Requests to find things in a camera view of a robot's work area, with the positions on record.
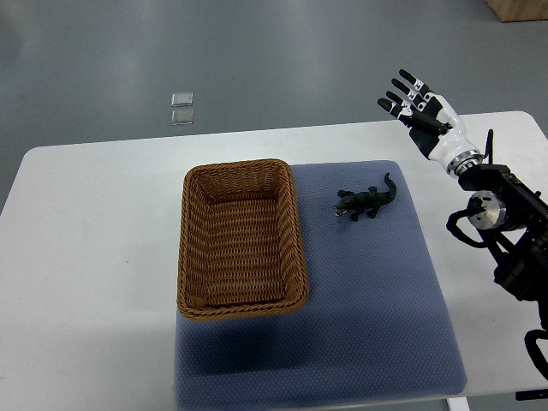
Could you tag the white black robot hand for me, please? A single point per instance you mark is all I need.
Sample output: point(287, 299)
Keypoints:
point(433, 125)

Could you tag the dark toy crocodile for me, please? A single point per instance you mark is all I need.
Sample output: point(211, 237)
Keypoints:
point(369, 201)

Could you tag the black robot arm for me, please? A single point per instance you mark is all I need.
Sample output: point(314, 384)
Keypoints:
point(508, 219)

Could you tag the brown wicker basket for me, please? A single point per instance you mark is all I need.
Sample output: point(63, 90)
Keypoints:
point(241, 252)

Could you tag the wooden box corner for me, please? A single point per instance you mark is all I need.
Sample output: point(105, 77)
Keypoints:
point(519, 10)

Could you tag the blue grey fabric mat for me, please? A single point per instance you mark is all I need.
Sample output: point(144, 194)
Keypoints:
point(375, 326)

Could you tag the upper clear floor plate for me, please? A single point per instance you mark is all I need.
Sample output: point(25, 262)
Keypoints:
point(179, 99)

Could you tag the clear floor plate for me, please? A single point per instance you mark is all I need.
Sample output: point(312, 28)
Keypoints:
point(179, 99)
point(182, 117)

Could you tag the lower clear floor plate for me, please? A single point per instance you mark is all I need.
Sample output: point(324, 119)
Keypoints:
point(182, 117)

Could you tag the white table leg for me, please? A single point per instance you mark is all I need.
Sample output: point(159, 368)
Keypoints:
point(458, 404)

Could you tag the black table control panel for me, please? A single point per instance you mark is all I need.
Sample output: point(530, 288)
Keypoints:
point(531, 395)

